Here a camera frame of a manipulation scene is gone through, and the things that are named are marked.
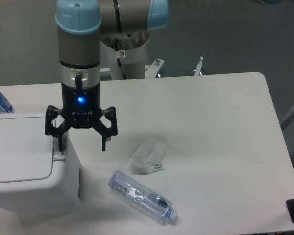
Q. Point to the white push-lid trash can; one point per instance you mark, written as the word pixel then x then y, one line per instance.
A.
pixel 36 176

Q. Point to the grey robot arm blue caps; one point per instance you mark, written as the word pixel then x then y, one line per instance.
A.
pixel 81 26

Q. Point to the crumpled white plastic wrapper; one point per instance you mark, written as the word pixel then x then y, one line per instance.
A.
pixel 147 159

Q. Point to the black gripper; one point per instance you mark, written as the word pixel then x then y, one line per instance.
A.
pixel 81 107

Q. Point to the empty clear plastic bottle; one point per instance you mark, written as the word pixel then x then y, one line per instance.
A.
pixel 142 198

